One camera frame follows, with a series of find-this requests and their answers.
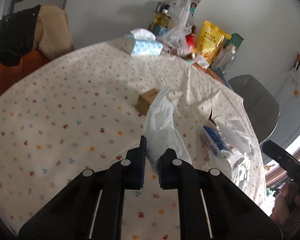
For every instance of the clear plastic wrapper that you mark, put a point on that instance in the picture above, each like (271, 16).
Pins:
(237, 165)

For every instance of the cooking oil bottle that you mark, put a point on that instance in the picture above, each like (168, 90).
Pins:
(162, 20)

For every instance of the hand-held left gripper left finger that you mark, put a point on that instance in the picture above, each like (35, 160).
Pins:
(142, 167)

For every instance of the white refrigerator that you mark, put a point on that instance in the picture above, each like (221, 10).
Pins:
(292, 105)

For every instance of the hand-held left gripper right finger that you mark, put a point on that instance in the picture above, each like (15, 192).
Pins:
(160, 175)

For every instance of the beige cloth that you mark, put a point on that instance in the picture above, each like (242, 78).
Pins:
(55, 30)

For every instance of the orange chair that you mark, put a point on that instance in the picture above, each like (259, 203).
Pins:
(12, 77)

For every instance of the small cardboard box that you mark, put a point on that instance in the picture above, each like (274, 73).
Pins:
(145, 101)

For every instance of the glass jar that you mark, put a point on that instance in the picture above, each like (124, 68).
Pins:
(223, 60)

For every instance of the person's right hand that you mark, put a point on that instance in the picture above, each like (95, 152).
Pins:
(287, 210)

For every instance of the yellow snack bag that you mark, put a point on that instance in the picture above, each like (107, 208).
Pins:
(210, 40)

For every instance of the grey chair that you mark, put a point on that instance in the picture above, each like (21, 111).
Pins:
(255, 100)

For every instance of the blue white wrapper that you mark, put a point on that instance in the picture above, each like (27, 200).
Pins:
(213, 140)

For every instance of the light blue packet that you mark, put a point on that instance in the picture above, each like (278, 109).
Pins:
(160, 30)

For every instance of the green box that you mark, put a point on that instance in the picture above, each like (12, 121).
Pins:
(237, 40)

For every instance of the black garment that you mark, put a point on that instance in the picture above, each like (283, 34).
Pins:
(15, 35)

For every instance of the floral tablecloth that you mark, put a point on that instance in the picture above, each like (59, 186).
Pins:
(72, 105)

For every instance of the white plastic bag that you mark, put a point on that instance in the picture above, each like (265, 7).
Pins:
(162, 120)

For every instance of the red container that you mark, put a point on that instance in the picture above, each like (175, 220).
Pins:
(190, 42)

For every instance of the blue white tissue pack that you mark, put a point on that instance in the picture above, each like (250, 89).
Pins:
(145, 46)

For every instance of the clear plastic bag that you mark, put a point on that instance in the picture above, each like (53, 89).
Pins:
(180, 27)

